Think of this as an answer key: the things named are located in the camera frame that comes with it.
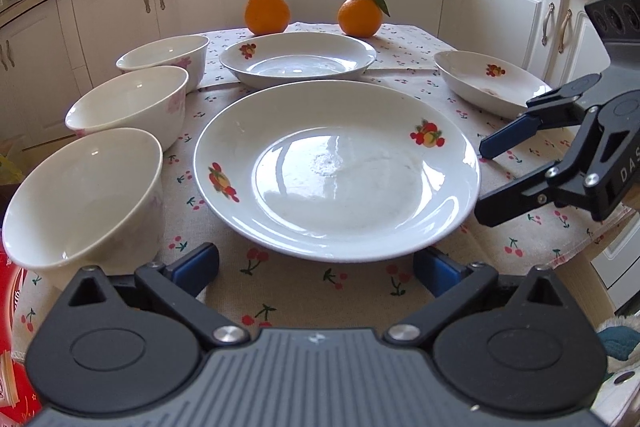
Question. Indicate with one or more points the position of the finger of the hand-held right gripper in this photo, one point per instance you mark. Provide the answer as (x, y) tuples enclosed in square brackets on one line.
[(507, 137), (510, 202)]

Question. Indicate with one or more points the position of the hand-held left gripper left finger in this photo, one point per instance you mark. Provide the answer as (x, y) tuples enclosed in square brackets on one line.
[(197, 264)]

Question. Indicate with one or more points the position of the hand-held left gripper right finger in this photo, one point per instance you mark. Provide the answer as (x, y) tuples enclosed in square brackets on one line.
[(436, 273)]

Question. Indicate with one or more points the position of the small deep plate fruit print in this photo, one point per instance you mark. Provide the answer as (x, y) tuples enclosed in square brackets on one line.
[(475, 87)]

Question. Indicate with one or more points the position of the large white plate fruit print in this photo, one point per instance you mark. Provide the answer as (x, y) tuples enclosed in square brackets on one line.
[(350, 207)]

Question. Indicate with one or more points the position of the large white bowl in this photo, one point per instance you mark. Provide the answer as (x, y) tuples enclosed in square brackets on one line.
[(75, 207)]

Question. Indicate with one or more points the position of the white bowl pink flower print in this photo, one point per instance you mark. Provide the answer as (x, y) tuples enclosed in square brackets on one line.
[(125, 104)]

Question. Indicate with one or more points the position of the small white bowl pink flowers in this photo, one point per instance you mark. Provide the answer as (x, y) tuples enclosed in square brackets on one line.
[(165, 54)]

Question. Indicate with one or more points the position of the round deep plate fruit print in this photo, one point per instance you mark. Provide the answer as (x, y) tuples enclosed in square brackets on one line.
[(310, 57)]

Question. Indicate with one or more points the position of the cherry print tablecloth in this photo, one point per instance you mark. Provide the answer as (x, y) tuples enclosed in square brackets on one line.
[(300, 282)]

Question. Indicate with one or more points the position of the white appliance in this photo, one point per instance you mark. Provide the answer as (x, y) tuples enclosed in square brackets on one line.
[(620, 257)]

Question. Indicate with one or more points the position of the teal white cloth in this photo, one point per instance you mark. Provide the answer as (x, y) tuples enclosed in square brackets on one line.
[(620, 337)]

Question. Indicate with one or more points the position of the orange with green leaf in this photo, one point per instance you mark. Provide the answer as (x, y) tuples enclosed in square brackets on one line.
[(359, 17)]

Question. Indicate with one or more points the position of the red printed box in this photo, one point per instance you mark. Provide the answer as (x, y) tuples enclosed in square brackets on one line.
[(15, 332)]

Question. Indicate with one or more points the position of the yellow plastic bag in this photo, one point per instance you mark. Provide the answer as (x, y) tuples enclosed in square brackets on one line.
[(9, 169)]

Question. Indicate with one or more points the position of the bumpy orange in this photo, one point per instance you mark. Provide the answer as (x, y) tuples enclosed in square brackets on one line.
[(267, 14)]

